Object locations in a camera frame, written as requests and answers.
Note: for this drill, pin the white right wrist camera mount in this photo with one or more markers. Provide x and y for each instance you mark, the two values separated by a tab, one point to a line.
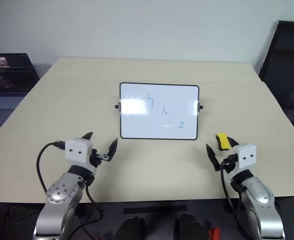
246	156

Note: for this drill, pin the yellow and black eraser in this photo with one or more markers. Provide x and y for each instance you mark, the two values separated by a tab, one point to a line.
223	141

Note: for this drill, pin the open laptop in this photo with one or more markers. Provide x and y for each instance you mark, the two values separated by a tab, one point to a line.
9	75

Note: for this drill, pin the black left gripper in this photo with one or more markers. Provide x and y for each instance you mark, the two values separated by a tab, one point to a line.
95	160

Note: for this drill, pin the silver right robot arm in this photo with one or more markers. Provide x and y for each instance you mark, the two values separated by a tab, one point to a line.
259	197

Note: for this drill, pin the dark rounded shape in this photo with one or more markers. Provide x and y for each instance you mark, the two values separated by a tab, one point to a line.
190	227
131	228

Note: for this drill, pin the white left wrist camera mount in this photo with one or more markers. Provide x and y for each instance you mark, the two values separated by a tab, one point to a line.
77	150

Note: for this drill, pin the small black-framed whiteboard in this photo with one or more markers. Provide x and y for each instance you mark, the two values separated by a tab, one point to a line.
159	112

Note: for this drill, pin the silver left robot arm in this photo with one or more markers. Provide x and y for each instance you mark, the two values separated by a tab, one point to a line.
62	190

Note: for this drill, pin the black chair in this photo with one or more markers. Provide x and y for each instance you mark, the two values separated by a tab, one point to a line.
286	62

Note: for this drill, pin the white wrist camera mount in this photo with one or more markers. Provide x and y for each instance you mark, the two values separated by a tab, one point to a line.
246	156
77	150

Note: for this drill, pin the red object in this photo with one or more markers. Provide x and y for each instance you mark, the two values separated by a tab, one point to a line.
214	233

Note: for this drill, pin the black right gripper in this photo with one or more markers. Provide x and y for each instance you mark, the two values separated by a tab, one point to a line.
229	163

